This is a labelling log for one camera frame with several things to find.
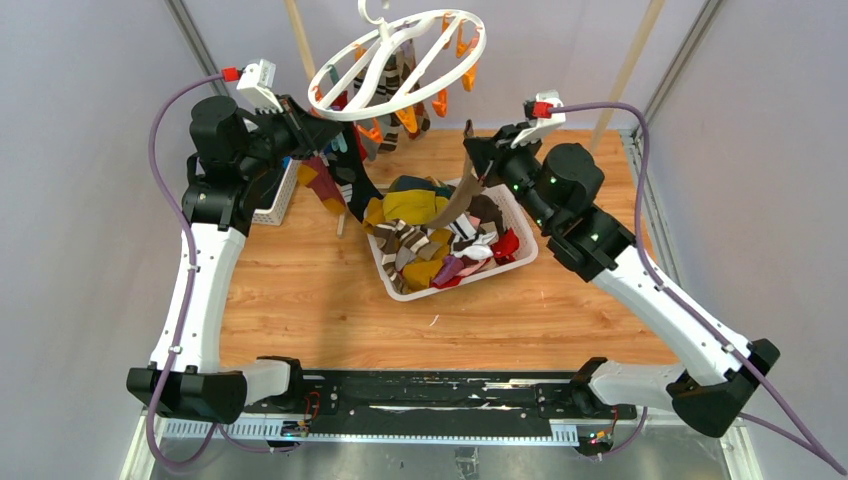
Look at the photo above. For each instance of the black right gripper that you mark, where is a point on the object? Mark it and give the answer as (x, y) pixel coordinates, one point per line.
(488, 153)

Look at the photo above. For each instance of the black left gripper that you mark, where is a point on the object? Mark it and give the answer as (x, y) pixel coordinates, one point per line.
(308, 132)

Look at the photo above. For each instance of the tan brown sock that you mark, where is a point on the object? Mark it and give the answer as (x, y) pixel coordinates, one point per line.
(469, 186)

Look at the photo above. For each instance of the white round clip hanger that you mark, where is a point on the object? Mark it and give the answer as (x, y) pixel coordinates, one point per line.
(449, 44)

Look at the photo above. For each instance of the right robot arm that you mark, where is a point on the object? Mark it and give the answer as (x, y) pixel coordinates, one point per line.
(717, 371)

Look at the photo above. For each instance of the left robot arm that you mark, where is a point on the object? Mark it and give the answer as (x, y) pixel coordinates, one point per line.
(237, 154)

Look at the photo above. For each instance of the purple maroon mustard hanging sock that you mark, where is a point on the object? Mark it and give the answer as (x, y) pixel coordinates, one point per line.
(314, 174)

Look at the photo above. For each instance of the small white perforated basket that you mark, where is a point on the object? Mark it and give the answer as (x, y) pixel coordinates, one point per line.
(276, 200)

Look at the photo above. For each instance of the red sock in basket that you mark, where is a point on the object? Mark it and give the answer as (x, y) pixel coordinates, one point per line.
(502, 252)

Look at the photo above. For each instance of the white sock basket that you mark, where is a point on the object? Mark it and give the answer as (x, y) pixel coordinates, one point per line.
(513, 218)

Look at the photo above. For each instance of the mustard yellow sock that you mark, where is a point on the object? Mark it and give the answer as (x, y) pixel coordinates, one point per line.
(414, 207)

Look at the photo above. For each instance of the purple sock in basket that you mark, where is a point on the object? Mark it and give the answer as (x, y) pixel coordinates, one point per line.
(445, 277)

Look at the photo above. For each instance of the brown white striped sock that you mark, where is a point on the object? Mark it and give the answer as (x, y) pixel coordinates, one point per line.
(391, 237)

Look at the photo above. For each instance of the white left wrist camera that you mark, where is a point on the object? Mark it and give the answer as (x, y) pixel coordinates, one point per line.
(255, 86)

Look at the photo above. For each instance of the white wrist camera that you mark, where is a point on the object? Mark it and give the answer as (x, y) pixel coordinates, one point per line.
(255, 86)
(541, 119)

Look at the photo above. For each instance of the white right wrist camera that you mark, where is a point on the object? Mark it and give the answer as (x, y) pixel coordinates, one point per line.
(541, 119)

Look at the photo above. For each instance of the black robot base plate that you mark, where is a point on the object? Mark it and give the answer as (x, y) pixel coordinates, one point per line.
(446, 404)

